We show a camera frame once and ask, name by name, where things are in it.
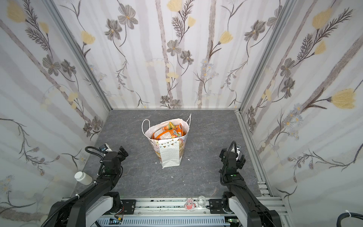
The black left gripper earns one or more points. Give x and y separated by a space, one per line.
121 157

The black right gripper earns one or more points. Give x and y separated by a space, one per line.
241 162

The orange white snack packet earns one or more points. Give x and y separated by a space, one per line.
162 134

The white cartoon paper bag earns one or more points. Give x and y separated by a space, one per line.
169 151

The orange mango snack packet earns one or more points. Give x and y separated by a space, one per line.
176 129

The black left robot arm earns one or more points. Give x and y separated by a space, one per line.
86 207

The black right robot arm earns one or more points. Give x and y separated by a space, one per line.
239 200

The clear glass ornament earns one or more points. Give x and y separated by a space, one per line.
201 201

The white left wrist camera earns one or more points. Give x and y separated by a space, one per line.
105 148

